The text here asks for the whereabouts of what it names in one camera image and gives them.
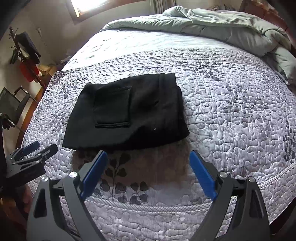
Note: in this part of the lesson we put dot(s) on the cardboard box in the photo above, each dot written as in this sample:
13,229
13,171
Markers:
46,69

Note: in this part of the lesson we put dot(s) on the quilted lavender bedspread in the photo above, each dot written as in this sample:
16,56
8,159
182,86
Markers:
239,112

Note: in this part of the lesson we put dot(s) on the grey curtain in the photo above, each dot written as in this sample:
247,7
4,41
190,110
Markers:
159,6

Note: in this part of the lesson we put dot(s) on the wooden headboard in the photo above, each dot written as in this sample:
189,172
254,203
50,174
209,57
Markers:
265,11

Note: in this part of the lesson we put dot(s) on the black pants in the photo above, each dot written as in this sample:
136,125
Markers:
140,112

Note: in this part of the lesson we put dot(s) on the wooden coat rack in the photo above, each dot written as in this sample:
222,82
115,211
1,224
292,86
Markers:
20,55

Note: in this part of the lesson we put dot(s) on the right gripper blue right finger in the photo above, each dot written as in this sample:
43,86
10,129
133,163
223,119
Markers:
206,174

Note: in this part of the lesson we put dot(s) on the red hanging garment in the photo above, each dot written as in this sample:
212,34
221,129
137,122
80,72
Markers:
29,71

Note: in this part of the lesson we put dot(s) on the grey green comforter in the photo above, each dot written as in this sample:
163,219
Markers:
242,30

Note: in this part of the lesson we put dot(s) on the black hanging garment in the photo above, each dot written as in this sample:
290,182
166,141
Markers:
24,39

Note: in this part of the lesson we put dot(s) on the black mesh chair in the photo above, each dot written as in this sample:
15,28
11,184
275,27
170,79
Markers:
12,108

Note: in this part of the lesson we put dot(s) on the left hand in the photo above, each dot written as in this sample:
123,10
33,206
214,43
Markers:
21,197

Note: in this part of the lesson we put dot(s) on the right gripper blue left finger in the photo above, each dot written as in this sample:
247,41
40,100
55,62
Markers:
90,174

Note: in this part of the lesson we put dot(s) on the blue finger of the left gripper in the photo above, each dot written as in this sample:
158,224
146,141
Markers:
46,153
30,148

